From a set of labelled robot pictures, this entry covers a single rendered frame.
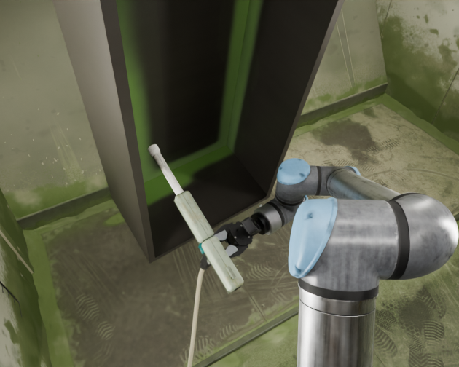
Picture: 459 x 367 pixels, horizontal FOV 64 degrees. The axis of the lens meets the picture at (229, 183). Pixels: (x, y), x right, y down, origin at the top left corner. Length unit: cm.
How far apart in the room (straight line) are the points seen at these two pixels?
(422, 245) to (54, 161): 195
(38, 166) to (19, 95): 37
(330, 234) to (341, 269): 5
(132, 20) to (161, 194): 79
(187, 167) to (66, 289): 86
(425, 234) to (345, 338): 18
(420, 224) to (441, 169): 219
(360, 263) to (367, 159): 210
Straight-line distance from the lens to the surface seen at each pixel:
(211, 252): 102
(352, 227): 53
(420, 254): 56
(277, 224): 115
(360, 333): 58
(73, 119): 221
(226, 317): 184
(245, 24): 139
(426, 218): 58
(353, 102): 301
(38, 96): 221
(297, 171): 108
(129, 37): 116
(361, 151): 266
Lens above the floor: 173
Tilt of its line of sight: 47 degrees down
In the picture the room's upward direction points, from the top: 1 degrees counter-clockwise
